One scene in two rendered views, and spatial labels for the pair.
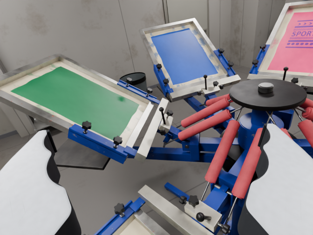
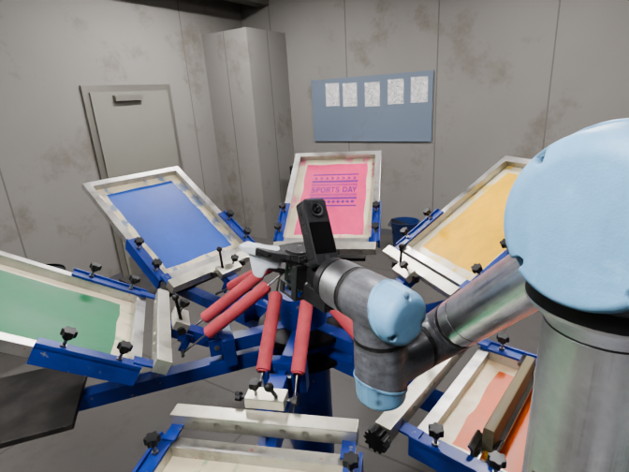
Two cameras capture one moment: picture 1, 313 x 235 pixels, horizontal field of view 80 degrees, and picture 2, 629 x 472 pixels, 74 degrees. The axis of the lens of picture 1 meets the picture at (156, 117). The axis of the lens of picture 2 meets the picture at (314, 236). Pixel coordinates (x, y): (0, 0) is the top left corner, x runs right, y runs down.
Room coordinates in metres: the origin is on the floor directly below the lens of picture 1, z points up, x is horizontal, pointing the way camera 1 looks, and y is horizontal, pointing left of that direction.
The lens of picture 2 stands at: (-0.54, 0.40, 1.93)
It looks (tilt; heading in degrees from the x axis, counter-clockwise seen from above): 19 degrees down; 322
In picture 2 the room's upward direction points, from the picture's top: 4 degrees counter-clockwise
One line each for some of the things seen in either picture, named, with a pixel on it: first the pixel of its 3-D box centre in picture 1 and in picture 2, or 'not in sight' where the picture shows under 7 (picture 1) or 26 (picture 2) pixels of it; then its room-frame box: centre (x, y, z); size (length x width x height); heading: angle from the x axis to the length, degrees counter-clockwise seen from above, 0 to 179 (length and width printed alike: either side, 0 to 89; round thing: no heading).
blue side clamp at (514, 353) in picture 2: not in sight; (524, 362); (0.01, -0.94, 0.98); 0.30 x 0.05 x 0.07; 11
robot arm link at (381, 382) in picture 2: not in sight; (388, 361); (-0.19, 0.01, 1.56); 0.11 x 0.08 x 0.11; 85
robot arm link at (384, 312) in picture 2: not in sight; (380, 306); (-0.19, 0.03, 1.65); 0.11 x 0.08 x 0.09; 175
